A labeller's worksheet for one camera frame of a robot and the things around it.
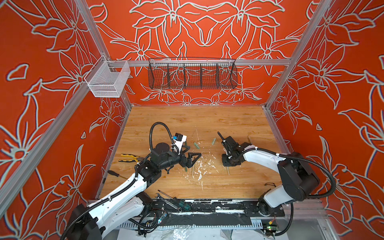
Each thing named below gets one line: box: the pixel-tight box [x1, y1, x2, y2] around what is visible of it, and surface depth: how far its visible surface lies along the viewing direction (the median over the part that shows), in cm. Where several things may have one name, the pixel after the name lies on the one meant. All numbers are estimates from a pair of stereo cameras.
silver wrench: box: [155, 193, 183, 213], surface depth 76 cm
